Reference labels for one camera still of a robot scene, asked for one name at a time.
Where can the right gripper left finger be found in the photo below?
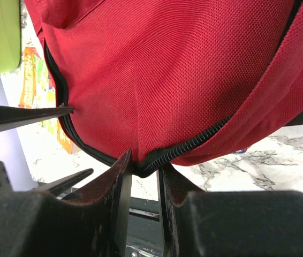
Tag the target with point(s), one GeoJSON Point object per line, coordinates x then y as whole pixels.
{"type": "Point", "coordinates": [91, 221]}

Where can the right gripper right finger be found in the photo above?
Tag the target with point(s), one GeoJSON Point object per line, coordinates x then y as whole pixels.
{"type": "Point", "coordinates": [246, 223]}

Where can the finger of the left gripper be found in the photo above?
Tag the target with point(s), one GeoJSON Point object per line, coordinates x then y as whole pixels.
{"type": "Point", "coordinates": [60, 186]}
{"type": "Point", "coordinates": [12, 117]}

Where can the red backpack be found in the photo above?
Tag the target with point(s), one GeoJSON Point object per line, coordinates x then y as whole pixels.
{"type": "Point", "coordinates": [173, 81]}

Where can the orange paperback book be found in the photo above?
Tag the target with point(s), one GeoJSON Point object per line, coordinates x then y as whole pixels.
{"type": "Point", "coordinates": [39, 92]}

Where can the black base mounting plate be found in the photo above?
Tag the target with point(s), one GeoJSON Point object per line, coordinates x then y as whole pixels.
{"type": "Point", "coordinates": [144, 234]}

